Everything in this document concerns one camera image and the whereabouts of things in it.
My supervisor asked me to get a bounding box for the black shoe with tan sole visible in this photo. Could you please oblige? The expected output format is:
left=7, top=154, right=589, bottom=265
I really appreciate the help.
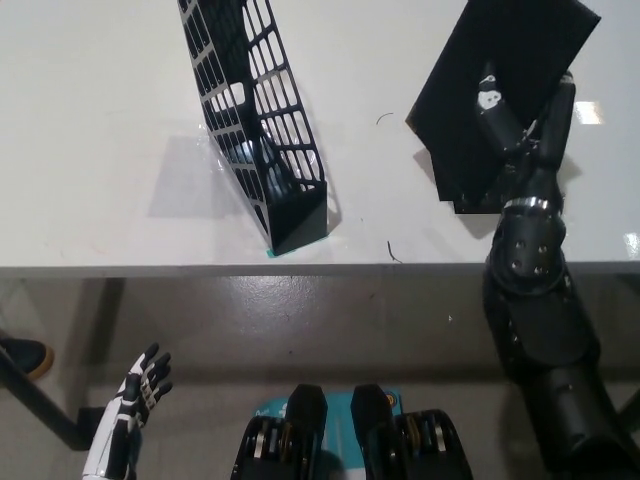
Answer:
left=0, top=337, right=55, bottom=379

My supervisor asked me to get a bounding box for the black tape patch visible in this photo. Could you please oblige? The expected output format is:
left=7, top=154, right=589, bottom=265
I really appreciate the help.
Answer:
left=413, top=148, right=506, bottom=216

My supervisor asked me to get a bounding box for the black mesh file shelf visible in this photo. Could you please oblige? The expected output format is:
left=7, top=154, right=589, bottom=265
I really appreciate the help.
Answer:
left=175, top=0, right=329, bottom=253

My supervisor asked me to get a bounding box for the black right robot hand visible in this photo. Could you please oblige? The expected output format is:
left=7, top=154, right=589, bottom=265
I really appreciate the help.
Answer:
left=473, top=62, right=578, bottom=207

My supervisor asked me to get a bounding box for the black and teal robot body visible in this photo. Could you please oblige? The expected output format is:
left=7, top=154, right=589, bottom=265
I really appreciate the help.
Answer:
left=230, top=383, right=474, bottom=480

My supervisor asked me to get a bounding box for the black metal table leg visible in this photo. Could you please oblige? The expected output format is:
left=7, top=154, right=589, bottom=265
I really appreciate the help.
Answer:
left=0, top=344, right=101, bottom=451

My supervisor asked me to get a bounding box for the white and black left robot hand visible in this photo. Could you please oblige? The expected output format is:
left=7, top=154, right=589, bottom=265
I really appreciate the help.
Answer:
left=82, top=342, right=175, bottom=476

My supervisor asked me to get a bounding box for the black notebook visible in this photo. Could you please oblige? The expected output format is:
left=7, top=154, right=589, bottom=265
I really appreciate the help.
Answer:
left=404, top=0, right=602, bottom=204

